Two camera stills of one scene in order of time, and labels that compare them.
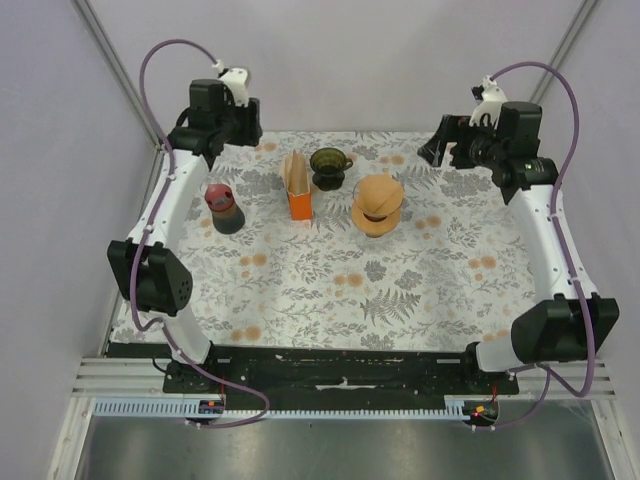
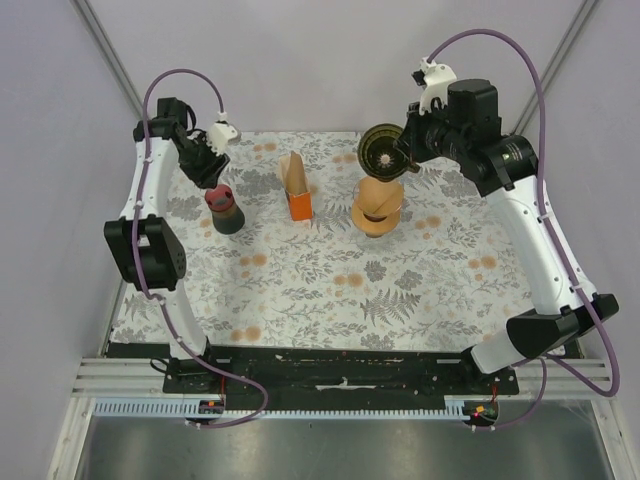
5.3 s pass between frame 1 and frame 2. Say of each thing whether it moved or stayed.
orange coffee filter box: stayed
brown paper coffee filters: stayed
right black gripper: moved
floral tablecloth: stayed
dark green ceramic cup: moved
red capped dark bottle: stayed
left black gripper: moved
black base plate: stayed
